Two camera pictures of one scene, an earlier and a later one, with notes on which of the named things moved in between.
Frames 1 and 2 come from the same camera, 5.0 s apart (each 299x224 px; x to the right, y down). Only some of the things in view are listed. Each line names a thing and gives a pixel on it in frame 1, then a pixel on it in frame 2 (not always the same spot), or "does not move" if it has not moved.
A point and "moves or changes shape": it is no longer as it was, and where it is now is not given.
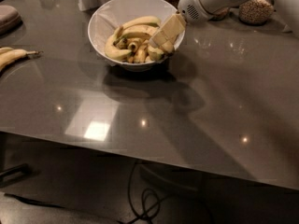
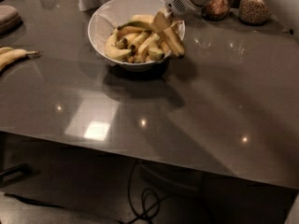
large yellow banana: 147,31 moves or changes shape
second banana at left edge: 5,49 does not move
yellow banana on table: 10,56 does not move
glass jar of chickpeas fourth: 256,11 does not move
